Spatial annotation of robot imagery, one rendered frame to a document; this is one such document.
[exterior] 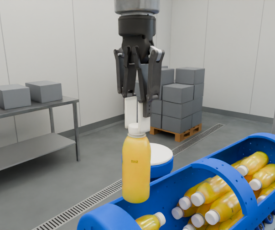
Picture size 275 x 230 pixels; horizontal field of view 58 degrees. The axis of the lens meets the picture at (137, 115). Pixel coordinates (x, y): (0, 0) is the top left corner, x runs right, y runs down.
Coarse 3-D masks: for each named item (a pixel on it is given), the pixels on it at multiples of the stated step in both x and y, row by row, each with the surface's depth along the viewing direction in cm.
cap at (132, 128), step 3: (132, 123) 56; (135, 123) 56; (129, 126) 54; (132, 126) 54; (135, 126) 54; (129, 129) 54; (132, 129) 54; (135, 129) 53; (129, 132) 55; (132, 132) 54; (135, 132) 53; (135, 135) 54; (138, 135) 54
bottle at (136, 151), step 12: (132, 144) 53; (144, 144) 54; (132, 156) 53; (144, 156) 54; (132, 168) 54; (144, 168) 55; (132, 180) 55; (144, 180) 55; (132, 192) 56; (144, 192) 56
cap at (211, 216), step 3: (210, 210) 77; (207, 213) 76; (210, 213) 75; (213, 213) 75; (216, 213) 75; (207, 216) 76; (210, 216) 75; (213, 216) 74; (216, 216) 75; (207, 219) 76; (210, 219) 75; (213, 219) 74; (216, 219) 74; (210, 222) 76; (213, 222) 75; (216, 222) 74
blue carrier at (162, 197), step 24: (240, 144) 118; (264, 144) 111; (192, 168) 95; (216, 168) 79; (168, 192) 90; (240, 192) 73; (96, 216) 57; (120, 216) 56; (168, 216) 89; (264, 216) 81
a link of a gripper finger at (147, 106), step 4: (156, 96) 49; (152, 100) 51; (144, 104) 51; (148, 104) 51; (144, 108) 51; (148, 108) 51; (144, 112) 51; (148, 112) 51; (144, 116) 52; (148, 116) 52
